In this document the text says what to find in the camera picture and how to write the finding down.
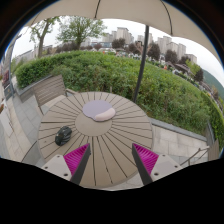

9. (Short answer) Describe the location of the beige patio umbrella canopy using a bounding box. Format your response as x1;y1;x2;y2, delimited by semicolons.
26;0;221;61

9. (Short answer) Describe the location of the slatted wooden chair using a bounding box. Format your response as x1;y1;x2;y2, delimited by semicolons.
33;75;75;112

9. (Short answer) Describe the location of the dark umbrella pole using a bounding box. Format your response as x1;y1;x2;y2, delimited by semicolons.
133;25;149;103

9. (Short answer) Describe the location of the round slatted wooden table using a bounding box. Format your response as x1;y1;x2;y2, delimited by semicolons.
38;92;153;188

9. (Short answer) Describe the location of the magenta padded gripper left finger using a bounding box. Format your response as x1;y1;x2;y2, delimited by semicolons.
42;143;91;185

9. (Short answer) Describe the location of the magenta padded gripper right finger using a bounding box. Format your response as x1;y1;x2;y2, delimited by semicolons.
132;143;182;185

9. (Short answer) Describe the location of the green hedge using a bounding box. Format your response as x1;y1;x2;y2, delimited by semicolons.
15;51;224;148

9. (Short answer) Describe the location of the purple mouse pad wrist rest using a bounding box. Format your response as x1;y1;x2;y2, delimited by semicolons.
83;100;116;122

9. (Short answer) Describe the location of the black computer mouse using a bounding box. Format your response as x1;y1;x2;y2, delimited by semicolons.
55;126;72;146

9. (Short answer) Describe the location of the metal stair handrail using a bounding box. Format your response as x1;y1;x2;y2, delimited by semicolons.
181;146;210;166

